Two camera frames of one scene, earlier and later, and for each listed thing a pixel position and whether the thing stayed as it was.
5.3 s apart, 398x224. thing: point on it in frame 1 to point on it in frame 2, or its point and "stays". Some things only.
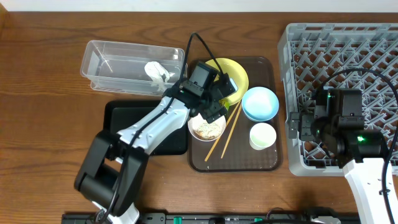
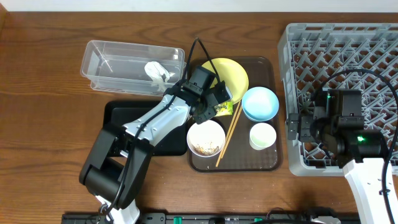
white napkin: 155,71 stays
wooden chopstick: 223,130 to 227,135
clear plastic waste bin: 132,68 stays
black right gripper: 303,126 stays
